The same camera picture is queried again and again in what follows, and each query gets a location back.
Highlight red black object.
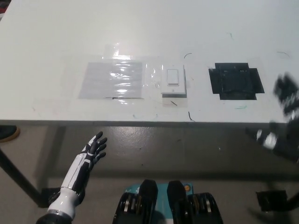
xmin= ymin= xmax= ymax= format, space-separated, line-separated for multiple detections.
xmin=0 ymin=0 xmax=10 ymax=15

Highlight black slanted table leg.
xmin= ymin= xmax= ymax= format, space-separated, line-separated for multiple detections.
xmin=0 ymin=146 xmax=59 ymax=208

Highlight white wall light switch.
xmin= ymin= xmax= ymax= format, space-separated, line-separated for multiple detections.
xmin=160 ymin=65 xmax=188 ymax=98

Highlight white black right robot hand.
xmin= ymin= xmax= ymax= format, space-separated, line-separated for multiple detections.
xmin=255 ymin=71 xmax=299 ymax=164

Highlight black tape patch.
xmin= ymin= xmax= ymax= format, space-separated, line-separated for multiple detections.
xmin=208 ymin=62 xmax=265 ymax=101

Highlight black table foot plate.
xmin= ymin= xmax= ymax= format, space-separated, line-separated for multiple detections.
xmin=255 ymin=189 xmax=299 ymax=212

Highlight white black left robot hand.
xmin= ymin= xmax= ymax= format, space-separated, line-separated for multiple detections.
xmin=47 ymin=131 xmax=108 ymax=217

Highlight brown round object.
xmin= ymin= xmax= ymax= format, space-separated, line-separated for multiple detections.
xmin=0 ymin=126 xmax=21 ymax=143

